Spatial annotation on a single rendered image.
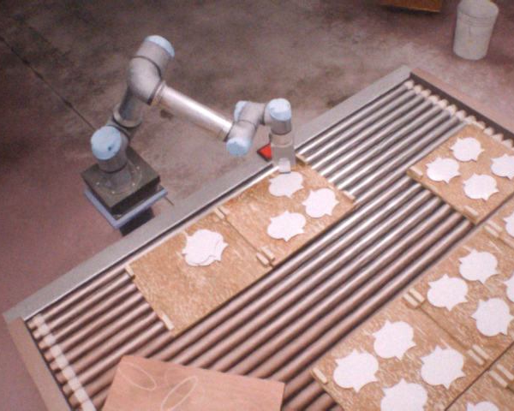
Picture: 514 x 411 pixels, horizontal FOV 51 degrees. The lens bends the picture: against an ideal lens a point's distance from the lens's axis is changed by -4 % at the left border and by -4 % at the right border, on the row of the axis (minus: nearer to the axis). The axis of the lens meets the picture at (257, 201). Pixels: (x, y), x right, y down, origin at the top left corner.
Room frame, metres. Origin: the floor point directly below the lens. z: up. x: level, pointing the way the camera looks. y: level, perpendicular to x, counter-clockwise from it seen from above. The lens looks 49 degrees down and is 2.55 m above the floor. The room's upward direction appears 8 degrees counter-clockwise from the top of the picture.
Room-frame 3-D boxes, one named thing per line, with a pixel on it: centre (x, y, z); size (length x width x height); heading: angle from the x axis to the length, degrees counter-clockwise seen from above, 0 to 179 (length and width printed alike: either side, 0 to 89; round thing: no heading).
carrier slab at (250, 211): (1.35, -0.10, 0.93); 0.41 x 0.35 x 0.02; 122
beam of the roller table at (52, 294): (1.56, 0.07, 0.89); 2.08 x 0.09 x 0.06; 121
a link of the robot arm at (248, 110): (1.48, -0.02, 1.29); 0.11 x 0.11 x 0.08; 67
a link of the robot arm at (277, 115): (1.45, -0.12, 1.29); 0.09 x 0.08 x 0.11; 67
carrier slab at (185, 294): (1.13, 0.25, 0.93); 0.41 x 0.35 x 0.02; 121
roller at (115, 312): (1.37, -0.05, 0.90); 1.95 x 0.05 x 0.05; 121
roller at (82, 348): (1.33, -0.07, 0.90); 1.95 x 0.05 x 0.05; 121
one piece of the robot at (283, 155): (1.43, -0.11, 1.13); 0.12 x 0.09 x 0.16; 174
